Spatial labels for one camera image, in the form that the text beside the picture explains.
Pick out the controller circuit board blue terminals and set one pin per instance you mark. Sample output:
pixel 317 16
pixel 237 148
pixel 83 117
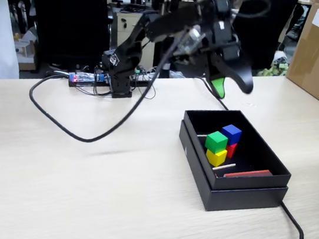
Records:
pixel 85 77

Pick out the beige drawer cabinet with lock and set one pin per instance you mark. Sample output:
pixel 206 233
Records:
pixel 119 30

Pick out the black box tray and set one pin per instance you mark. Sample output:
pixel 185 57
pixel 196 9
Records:
pixel 257 183

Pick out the red flat plank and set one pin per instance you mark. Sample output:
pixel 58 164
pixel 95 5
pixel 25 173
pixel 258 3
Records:
pixel 248 173

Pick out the black mesh office chair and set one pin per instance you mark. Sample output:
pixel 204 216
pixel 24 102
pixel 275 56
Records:
pixel 69 17

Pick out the yellow wooden cube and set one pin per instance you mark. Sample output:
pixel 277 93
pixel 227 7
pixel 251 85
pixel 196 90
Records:
pixel 216 158

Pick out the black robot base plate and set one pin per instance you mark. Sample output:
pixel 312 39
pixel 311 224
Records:
pixel 78 85

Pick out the green wooden cube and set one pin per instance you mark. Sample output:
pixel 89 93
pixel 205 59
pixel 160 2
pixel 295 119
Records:
pixel 216 142

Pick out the short wooden stick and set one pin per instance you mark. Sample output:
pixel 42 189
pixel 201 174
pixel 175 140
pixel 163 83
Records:
pixel 201 135

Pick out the black office chair chrome arms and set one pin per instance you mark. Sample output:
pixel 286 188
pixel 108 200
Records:
pixel 268 42

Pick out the black white jointed pole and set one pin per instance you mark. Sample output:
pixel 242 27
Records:
pixel 166 67

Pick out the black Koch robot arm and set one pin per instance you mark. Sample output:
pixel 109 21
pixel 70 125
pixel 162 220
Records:
pixel 166 25

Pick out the blue wooden cube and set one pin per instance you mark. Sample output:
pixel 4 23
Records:
pixel 231 134

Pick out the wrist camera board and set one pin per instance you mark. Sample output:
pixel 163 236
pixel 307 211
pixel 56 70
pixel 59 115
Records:
pixel 189 42

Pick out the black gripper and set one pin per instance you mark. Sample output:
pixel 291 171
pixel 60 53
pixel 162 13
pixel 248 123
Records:
pixel 226 36

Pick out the green yellow toys on floor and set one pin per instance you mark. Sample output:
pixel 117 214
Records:
pixel 276 67

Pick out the black open box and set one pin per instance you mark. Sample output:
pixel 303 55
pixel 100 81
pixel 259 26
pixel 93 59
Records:
pixel 240 200

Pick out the white box on floor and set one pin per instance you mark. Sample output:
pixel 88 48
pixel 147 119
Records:
pixel 24 47

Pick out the white small stick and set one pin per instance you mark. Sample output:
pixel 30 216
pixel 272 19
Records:
pixel 225 166

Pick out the red wooden cube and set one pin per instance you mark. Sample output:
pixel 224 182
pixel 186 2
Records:
pixel 231 150

